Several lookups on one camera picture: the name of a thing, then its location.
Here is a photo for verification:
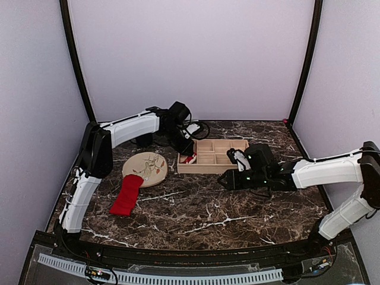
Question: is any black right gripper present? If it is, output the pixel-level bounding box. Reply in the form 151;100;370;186
218;168;269;191

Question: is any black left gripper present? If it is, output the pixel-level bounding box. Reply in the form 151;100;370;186
161;126;195;156

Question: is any red sock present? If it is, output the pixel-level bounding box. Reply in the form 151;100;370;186
180;152;197;164
109;175;144;216

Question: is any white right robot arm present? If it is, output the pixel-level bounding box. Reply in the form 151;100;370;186
217;141;379;258

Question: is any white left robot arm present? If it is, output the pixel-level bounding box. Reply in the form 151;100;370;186
58;102;194;234

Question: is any wooden compartment tray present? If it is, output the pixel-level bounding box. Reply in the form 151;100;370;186
177;139;249;174

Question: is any cream plate with bird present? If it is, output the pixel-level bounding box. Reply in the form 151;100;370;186
122;152;168;188

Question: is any dark blue mug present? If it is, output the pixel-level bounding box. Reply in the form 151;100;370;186
131;133;153;148

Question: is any red sock on plate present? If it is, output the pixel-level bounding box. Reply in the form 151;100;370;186
109;175;144;216

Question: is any small circuit board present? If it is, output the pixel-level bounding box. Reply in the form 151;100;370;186
84;267;110;281

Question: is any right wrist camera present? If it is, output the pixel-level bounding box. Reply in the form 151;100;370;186
227;148;251;172

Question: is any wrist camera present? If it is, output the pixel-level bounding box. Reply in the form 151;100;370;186
227;148;251;172
169;102;190;125

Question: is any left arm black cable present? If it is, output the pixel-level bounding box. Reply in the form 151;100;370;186
154;117;210;148

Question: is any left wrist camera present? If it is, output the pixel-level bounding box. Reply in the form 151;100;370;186
169;102;190;125

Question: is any black front table rail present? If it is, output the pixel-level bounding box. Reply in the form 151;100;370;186
32;228;354;268

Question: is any white slotted cable duct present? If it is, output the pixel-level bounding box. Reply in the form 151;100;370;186
37;254;284;284

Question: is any left black frame post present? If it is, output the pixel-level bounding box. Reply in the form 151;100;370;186
59;0;97;122

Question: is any black frame post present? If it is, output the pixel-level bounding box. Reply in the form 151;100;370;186
287;0;324;129
59;0;97;122

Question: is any right black frame post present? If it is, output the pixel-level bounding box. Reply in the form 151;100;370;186
287;0;324;129

